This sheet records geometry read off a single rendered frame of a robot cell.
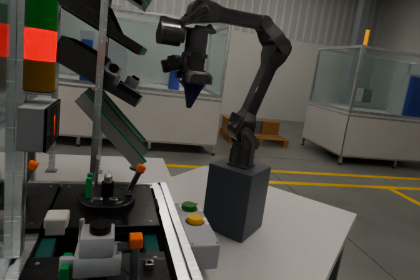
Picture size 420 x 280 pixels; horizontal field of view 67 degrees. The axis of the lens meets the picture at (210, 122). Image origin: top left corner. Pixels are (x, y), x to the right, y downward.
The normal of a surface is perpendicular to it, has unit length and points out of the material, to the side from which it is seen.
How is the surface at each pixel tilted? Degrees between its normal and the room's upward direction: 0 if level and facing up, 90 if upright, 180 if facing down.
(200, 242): 0
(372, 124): 90
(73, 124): 90
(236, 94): 90
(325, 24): 90
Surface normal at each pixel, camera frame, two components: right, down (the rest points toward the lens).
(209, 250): 0.28, 0.20
